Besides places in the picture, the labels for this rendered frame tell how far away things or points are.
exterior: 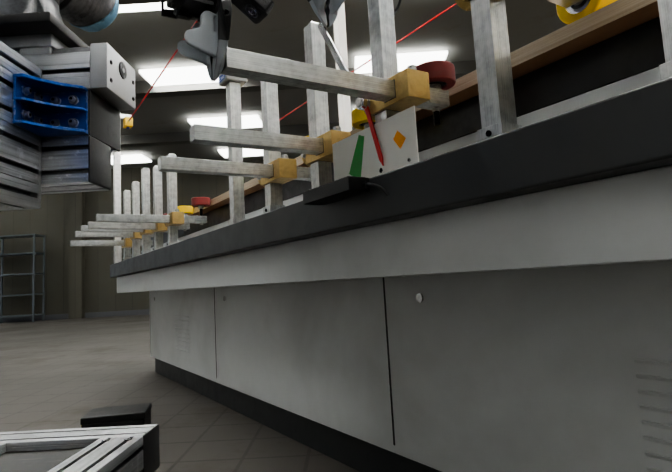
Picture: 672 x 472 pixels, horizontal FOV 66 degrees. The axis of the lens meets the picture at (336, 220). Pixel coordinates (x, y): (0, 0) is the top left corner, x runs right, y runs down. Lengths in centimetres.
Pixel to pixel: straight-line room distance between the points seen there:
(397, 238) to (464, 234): 16
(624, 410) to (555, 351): 13
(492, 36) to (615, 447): 64
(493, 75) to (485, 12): 10
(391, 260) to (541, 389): 34
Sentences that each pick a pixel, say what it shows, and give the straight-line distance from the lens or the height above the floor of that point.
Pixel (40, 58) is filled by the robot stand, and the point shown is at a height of 97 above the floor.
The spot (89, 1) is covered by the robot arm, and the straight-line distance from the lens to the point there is 139.
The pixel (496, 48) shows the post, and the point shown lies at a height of 83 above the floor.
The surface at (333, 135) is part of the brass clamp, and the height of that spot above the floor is 82.
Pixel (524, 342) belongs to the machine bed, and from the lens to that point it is 103.
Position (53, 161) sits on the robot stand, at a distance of 111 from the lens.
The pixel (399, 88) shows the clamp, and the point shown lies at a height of 84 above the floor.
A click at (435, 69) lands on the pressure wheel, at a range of 100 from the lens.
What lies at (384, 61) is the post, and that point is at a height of 91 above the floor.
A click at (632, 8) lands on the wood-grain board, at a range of 90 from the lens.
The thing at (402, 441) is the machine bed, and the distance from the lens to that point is 134.
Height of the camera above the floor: 52
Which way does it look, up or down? 7 degrees up
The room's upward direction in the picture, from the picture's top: 3 degrees counter-clockwise
